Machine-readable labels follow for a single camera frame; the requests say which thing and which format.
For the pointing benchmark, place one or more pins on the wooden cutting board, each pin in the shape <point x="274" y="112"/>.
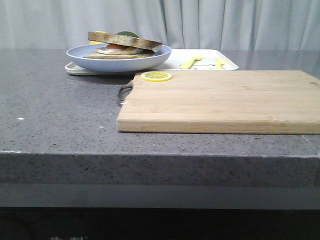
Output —
<point x="224" y="102"/>

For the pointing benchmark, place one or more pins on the white curtain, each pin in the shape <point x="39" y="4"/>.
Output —
<point x="258" y="25"/>

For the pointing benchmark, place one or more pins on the cream rectangular tray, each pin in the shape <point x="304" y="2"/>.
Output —
<point x="177" y="57"/>

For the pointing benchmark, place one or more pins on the bread slice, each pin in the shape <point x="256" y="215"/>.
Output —
<point x="124" y="40"/>
<point x="143" y="54"/>

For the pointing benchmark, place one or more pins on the light blue round plate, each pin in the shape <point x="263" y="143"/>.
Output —
<point x="78" y="56"/>

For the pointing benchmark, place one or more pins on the yellow plastic knife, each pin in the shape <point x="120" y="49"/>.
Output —
<point x="219" y="63"/>

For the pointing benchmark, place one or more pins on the fried egg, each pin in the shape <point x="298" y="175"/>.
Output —
<point x="116" y="49"/>

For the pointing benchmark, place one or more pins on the yellow lemon slice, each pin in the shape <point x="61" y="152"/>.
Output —
<point x="156" y="76"/>

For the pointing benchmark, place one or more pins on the yellow plastic fork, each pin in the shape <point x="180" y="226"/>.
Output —
<point x="189" y="63"/>

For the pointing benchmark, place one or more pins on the green lime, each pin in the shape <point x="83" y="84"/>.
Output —
<point x="128" y="33"/>

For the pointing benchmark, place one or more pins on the metal cutting board handle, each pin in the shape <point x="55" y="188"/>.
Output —
<point x="123" y="92"/>

